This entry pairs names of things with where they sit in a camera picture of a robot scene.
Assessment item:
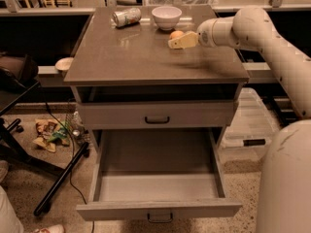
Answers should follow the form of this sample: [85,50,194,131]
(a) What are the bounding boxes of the closed grey upper drawer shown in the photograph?
[78,101,237,129]

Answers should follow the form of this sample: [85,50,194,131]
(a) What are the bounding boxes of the white ceramic bowl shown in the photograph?
[152,6,182,30]

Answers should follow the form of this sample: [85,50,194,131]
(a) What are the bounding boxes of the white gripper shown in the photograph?
[168,17,233,50]

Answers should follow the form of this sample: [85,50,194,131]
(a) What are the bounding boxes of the lying drink can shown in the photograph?
[112,8,141,28]

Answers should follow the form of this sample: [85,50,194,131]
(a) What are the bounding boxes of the open grey drawer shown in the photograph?
[77,128,242,223]

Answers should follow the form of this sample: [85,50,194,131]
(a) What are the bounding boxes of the grey drawer cabinet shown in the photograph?
[64,7,249,145]

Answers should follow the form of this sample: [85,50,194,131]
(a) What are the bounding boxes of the black floor cable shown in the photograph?
[41,84,95,233]

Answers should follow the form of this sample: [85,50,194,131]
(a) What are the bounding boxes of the black office chair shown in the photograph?
[0,52,90,217]

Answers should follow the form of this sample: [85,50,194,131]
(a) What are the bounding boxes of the person leg white trousers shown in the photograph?
[0,160,65,233]

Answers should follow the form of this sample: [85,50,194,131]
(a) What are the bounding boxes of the orange fruit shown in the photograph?
[169,30,184,40]

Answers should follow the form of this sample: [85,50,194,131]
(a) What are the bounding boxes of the plastic water bottle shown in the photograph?
[71,111,85,146]

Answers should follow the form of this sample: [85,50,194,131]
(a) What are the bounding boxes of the small round side bowl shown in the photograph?
[55,57,74,72]

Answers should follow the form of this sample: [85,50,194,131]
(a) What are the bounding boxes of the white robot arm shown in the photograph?
[168,6,311,233]

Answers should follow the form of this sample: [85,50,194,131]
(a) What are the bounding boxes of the clear plastic storage bin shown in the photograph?
[220,88,279,163]

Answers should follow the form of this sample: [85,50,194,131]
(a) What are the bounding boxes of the snack bag pile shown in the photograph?
[33,119,70,152]

